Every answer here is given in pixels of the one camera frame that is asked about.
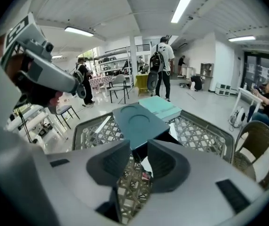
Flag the pink checked tablecloth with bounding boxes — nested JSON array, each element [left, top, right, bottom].
[[88, 76, 113, 94]]

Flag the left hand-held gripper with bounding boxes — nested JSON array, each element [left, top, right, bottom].
[[0, 12, 80, 108]]

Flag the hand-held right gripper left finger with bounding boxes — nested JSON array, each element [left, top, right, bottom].
[[45, 139, 138, 223]]

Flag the white storage boxes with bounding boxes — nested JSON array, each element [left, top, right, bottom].
[[215, 82, 232, 96]]

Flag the dark teal box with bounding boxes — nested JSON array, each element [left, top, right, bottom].
[[112, 102, 171, 151]]

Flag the white folding table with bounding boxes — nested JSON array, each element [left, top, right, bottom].
[[5, 106, 67, 142]]

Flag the wooden shelf cabinet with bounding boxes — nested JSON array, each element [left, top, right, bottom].
[[199, 62, 214, 78]]

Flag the white round fan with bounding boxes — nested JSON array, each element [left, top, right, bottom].
[[229, 105, 247, 129]]

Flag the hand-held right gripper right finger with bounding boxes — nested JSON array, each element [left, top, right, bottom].
[[134, 139, 265, 224]]

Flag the metal shelf rack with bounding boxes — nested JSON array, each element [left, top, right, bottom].
[[94, 45, 135, 89]]

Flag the person's left hand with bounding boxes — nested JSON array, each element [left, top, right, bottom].
[[6, 54, 30, 85]]

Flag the grey chair with black legs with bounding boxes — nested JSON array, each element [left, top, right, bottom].
[[108, 73, 131, 104]]

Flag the grey oval chair back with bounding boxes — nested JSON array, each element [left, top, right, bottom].
[[147, 70, 160, 91]]

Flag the yellow tablecloth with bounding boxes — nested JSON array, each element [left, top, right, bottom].
[[135, 72, 154, 96]]

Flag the brown wicker chair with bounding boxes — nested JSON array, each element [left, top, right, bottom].
[[232, 120, 269, 190]]

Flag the black double door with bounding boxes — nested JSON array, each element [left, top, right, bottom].
[[243, 51, 269, 89]]

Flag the small white table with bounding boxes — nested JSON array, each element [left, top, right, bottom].
[[236, 87, 265, 118]]

